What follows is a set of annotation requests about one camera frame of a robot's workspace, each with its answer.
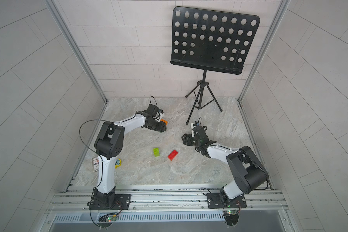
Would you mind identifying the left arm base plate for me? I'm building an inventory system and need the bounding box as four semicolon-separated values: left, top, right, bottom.
87;194;131;210

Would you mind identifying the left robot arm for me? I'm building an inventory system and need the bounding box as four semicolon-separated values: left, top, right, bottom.
93;104;167;203

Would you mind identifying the circuit board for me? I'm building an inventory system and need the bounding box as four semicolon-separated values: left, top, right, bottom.
98;213;119;228
223;210;239;227

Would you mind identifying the lime lego brick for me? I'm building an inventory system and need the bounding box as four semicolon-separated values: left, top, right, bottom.
153;148;160;157

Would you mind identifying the red lego brick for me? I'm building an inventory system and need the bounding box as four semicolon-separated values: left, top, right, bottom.
167;150;178;161

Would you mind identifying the black music stand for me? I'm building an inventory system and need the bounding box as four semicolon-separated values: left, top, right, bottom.
170;6;260;110

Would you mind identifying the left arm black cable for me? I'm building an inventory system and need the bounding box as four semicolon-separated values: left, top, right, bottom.
79;119;108;189

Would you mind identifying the aluminium rail frame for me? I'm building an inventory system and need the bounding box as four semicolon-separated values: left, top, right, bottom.
40;184;296;232

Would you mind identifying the yellow sticker on table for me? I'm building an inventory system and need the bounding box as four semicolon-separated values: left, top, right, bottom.
115;158;122;168

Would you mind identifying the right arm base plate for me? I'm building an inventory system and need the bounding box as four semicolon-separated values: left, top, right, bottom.
205;192;247;209

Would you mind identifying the right circuit board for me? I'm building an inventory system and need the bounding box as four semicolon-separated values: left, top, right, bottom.
223;210;239;227

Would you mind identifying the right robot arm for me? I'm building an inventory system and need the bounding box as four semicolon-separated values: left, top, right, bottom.
181;124;269;203

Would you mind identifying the left circuit board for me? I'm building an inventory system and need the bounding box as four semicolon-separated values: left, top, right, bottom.
98;213;119;228

